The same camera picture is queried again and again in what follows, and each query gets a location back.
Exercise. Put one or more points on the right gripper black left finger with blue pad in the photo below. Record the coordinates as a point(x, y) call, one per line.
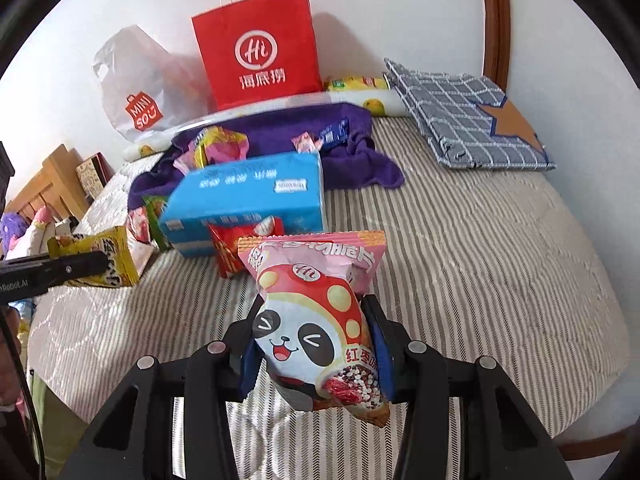
point(130, 437)

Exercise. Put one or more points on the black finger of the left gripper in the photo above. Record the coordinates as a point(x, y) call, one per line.
point(33, 276)

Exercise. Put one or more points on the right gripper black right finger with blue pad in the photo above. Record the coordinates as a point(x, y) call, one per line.
point(501, 436)

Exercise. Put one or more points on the yellow snack packet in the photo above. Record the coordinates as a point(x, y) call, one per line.
point(121, 270)

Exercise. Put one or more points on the green snack packet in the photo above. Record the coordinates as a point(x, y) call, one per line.
point(155, 206)

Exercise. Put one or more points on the red triangular snack packet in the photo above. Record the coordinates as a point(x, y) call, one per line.
point(226, 241)

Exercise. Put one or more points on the pink panda snack bag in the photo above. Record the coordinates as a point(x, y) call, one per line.
point(310, 327)

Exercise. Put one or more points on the yellow pink snack bag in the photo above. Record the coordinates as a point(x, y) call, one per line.
point(212, 146)

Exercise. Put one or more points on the blue snack packet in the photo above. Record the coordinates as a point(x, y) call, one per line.
point(334, 135)

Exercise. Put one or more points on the person's hand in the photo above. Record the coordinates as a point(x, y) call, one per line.
point(10, 388)

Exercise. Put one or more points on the wooden headboard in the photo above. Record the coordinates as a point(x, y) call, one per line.
point(56, 185)

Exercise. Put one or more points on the patterned framed box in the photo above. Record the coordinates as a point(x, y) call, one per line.
point(93, 174)

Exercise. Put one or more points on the white Miniso plastic bag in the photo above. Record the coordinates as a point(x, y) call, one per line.
point(144, 88)

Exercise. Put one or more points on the blue tissue pack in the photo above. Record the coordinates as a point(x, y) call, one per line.
point(288, 186)

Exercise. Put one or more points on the purple towel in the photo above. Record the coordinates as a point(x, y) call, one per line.
point(355, 164)

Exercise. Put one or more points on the grey checkered star cloth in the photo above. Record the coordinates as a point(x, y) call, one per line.
point(468, 121)

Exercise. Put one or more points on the red paper shopping bag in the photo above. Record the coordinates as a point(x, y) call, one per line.
point(258, 50)

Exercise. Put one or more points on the white fruit-print roll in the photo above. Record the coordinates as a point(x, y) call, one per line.
point(386, 103)

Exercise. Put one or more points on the yellow chips bag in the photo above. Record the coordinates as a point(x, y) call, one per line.
point(355, 83)

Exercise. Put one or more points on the brown wooden door frame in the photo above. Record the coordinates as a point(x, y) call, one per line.
point(497, 41)

